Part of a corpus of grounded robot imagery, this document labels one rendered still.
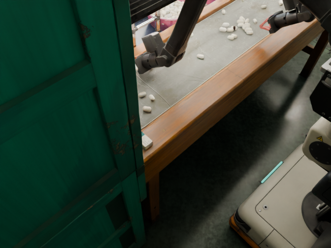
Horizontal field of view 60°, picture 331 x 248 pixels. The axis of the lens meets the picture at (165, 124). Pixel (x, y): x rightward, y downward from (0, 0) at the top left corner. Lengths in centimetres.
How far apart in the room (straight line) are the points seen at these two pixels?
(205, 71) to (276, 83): 121
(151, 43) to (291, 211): 101
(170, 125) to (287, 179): 78
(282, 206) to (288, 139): 70
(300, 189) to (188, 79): 80
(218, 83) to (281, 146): 96
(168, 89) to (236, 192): 86
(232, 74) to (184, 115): 31
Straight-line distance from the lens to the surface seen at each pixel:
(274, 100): 231
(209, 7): 165
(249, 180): 187
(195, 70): 129
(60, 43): 47
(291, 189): 160
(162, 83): 123
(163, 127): 105
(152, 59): 111
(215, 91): 118
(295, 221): 154
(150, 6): 105
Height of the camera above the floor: 162
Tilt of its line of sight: 54 degrees down
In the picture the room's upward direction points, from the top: 2 degrees clockwise
